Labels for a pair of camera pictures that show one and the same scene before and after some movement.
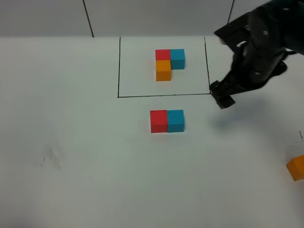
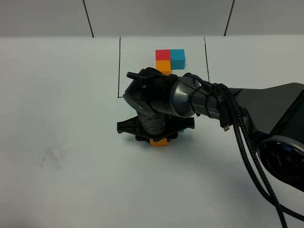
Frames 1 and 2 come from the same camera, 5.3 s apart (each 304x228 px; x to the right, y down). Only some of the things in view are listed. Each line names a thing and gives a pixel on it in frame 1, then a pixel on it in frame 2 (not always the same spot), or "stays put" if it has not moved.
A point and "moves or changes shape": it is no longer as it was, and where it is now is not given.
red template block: x=162 y=54 stays put
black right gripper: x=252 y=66 -> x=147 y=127
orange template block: x=163 y=70 stays put
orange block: x=295 y=167 moves or changes shape
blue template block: x=177 y=57 stays put
